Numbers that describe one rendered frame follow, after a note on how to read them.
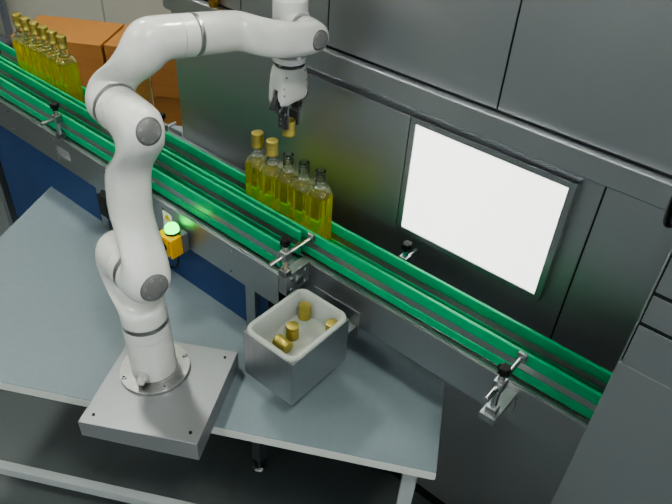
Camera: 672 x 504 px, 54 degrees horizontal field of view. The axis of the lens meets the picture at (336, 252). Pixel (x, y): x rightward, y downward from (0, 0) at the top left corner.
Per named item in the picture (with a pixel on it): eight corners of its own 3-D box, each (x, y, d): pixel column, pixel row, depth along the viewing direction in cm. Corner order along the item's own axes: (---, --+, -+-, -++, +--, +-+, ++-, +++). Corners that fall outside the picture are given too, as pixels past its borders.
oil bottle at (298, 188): (315, 239, 193) (318, 177, 179) (302, 248, 189) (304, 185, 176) (301, 231, 195) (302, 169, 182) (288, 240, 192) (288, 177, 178)
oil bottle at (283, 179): (300, 231, 195) (302, 168, 182) (288, 239, 192) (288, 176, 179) (286, 223, 198) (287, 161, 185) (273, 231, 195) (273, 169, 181)
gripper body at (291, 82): (292, 48, 167) (291, 90, 174) (263, 59, 161) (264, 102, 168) (314, 57, 163) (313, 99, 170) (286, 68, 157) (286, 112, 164)
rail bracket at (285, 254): (315, 259, 185) (317, 222, 177) (273, 288, 175) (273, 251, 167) (307, 254, 186) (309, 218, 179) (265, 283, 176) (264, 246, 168)
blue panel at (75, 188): (306, 307, 214) (308, 265, 203) (268, 336, 203) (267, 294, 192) (35, 134, 289) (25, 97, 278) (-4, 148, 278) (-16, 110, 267)
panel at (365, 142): (543, 296, 164) (583, 179, 142) (538, 302, 162) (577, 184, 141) (279, 161, 206) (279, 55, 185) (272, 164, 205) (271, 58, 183)
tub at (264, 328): (348, 338, 180) (350, 315, 174) (292, 386, 166) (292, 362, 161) (300, 308, 188) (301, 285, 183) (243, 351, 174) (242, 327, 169)
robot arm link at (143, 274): (147, 269, 170) (179, 302, 161) (102, 283, 163) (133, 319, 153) (138, 79, 143) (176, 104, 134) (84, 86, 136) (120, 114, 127)
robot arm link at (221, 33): (221, 30, 132) (336, 19, 150) (180, 7, 141) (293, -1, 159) (219, 74, 137) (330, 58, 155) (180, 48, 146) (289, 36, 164)
